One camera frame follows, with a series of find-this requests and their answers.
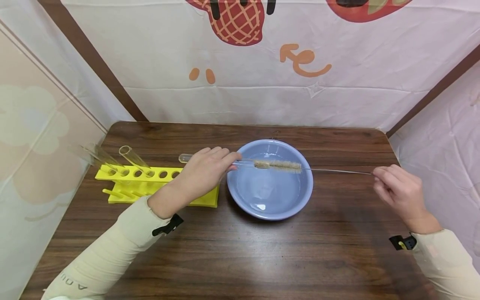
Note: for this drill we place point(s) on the person's left hand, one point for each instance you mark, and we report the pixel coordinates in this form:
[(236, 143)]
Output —
[(198, 175)]

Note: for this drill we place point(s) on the person's right hand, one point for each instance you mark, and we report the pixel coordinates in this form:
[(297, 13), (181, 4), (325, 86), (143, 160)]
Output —
[(403, 196)]

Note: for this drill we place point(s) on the person's left fingers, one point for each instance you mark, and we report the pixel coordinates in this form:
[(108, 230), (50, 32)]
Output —
[(219, 157)]

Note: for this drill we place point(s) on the person's right fingers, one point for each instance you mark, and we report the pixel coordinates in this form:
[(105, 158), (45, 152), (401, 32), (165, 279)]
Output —
[(386, 183)]

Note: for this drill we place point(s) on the clear glass test tube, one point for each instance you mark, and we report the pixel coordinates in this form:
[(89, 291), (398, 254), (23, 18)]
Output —
[(137, 160), (240, 162), (101, 157)]

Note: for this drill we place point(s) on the person's left forearm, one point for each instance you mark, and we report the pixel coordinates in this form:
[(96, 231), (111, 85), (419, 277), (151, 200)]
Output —
[(108, 254)]

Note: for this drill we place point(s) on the person's right forearm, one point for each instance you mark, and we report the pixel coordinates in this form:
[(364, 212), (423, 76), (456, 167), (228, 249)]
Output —
[(448, 262)]

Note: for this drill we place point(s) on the blue plastic basin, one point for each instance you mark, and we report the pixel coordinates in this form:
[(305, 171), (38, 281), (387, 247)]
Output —
[(270, 187)]

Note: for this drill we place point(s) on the black wrist band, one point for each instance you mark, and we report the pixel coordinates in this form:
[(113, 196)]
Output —
[(168, 225), (403, 242)]

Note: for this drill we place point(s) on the yellow test tube rack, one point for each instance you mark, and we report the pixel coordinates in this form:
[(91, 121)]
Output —
[(142, 183)]

